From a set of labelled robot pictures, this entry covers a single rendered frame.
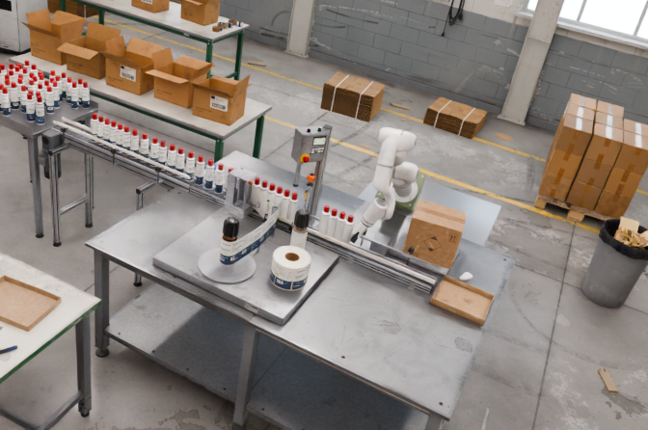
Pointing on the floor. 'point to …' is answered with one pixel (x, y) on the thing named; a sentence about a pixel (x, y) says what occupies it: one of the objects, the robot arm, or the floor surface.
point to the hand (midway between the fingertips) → (354, 239)
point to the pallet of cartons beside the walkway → (594, 161)
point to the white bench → (75, 310)
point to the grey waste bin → (610, 276)
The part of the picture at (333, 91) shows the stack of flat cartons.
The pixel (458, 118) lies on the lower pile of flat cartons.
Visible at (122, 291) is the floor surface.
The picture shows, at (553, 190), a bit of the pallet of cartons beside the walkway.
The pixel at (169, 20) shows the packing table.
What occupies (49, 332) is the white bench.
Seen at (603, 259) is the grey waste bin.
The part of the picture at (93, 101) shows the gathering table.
